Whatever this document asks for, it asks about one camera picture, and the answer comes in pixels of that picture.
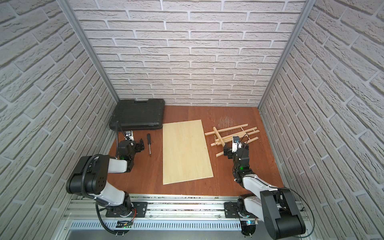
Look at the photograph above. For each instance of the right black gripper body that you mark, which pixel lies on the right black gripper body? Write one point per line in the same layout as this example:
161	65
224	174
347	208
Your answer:
230	155

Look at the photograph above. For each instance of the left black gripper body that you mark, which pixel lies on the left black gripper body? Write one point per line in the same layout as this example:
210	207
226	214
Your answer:
139	145

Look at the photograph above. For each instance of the wooden easel frame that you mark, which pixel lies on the wooden easel frame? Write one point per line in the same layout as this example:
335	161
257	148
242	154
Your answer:
224	137

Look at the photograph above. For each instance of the light plywood board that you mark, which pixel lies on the light plywood board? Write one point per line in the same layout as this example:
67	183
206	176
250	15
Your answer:
185	153

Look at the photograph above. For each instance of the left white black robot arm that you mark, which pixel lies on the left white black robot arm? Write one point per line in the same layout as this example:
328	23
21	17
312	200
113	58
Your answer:
89	180

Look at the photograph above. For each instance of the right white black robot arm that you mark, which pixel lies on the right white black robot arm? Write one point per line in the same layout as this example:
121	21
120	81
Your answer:
276	207

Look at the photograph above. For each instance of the black plastic tool case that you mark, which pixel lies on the black plastic tool case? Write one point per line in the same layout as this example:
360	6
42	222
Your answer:
131	115

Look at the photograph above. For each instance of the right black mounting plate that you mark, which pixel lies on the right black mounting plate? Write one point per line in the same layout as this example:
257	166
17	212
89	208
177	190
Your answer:
234	210

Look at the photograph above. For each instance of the black mounting plate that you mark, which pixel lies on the black mounting plate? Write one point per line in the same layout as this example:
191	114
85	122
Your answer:
136	208
234	210

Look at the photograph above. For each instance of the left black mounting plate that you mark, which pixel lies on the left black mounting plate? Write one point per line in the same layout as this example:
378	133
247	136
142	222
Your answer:
136	208

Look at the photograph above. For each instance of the black handled screwdriver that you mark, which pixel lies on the black handled screwdriver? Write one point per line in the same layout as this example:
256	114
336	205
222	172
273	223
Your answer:
149	143

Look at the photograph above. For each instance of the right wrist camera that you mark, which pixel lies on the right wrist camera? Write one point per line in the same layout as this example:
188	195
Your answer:
236	144

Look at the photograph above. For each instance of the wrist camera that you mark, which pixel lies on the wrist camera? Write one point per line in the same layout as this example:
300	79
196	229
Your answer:
236	144
129	135

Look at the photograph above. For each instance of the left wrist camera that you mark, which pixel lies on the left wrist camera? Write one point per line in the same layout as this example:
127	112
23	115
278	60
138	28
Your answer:
129	135

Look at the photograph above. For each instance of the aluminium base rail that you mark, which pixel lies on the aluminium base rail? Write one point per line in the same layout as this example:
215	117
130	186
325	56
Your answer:
164	213

